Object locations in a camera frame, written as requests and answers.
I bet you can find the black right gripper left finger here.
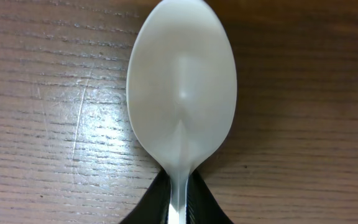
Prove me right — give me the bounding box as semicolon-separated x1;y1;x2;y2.
120;170;170;224

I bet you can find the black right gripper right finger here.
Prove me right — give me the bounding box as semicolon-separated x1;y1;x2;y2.
186;170;233;224

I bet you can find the white plastic spoon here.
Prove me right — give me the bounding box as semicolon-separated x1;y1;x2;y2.
126;0;237;223

